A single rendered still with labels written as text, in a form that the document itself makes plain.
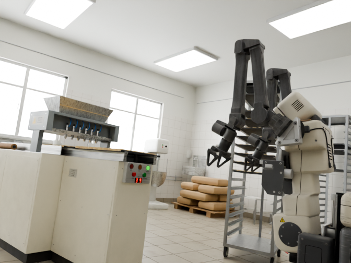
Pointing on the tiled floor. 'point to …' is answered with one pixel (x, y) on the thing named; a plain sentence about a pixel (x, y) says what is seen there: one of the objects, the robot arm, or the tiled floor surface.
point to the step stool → (257, 208)
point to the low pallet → (201, 210)
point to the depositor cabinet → (28, 203)
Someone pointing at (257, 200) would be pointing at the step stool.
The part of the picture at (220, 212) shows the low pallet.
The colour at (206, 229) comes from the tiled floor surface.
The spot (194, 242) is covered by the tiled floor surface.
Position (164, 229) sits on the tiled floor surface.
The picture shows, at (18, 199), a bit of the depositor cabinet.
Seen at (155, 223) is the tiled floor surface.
